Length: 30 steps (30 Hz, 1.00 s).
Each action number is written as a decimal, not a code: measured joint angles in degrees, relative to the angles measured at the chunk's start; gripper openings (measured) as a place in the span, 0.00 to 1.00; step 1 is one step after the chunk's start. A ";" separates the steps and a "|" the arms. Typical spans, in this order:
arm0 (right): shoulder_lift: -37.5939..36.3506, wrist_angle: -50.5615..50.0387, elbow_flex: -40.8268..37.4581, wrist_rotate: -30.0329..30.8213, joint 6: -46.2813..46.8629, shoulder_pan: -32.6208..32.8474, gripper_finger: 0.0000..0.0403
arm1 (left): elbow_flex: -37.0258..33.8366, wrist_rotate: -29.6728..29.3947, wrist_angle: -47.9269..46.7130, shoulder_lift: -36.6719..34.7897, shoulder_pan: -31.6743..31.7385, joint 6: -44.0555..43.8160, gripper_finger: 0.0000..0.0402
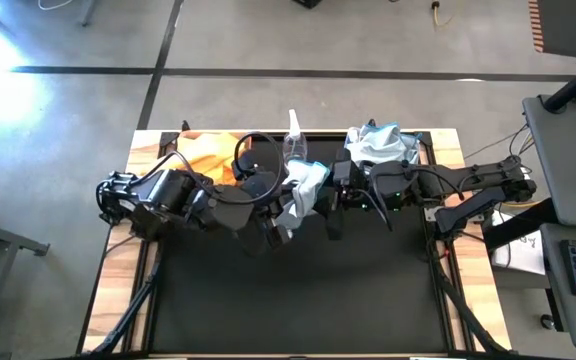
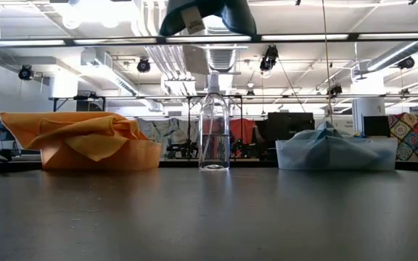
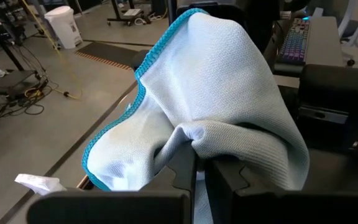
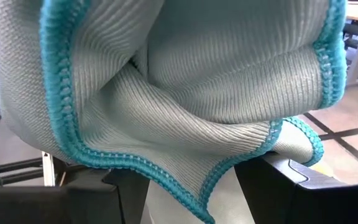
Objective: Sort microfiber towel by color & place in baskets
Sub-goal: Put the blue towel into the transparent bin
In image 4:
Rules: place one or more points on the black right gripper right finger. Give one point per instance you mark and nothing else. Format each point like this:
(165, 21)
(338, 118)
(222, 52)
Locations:
(306, 202)

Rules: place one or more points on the white post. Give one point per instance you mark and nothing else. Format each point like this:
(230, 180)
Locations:
(48, 169)

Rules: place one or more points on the light blue microfiber towel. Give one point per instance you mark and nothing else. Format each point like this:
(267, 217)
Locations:
(179, 77)

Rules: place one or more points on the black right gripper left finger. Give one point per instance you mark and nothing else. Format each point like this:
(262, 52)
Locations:
(42, 205)

